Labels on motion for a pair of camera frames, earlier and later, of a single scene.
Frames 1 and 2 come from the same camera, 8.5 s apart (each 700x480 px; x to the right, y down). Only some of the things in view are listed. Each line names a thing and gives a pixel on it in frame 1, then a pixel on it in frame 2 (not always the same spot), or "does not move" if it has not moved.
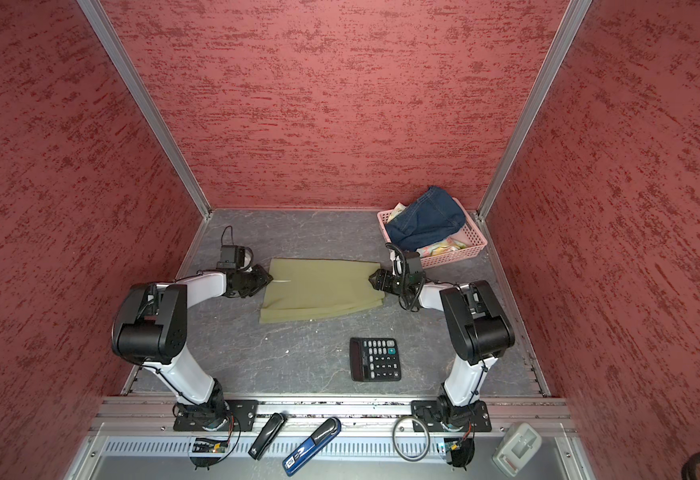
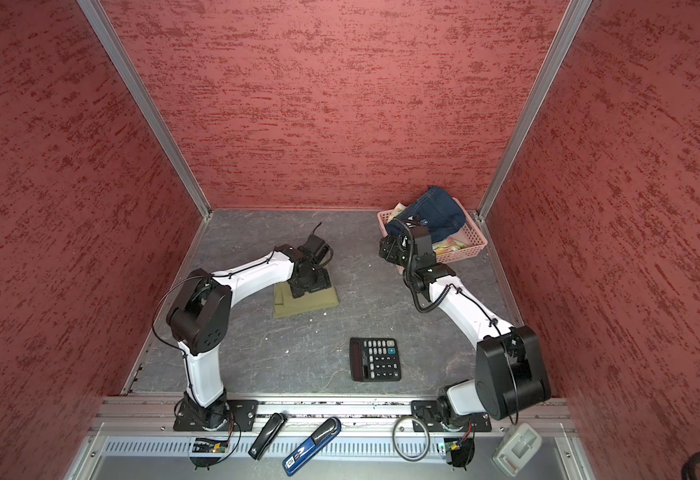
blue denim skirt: [425, 220] does not move
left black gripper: [263, 281] to [323, 282]
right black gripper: [384, 277] to [392, 245]
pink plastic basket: [468, 234] does not move
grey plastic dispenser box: [518, 443] does not move
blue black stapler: [327, 431] does not move
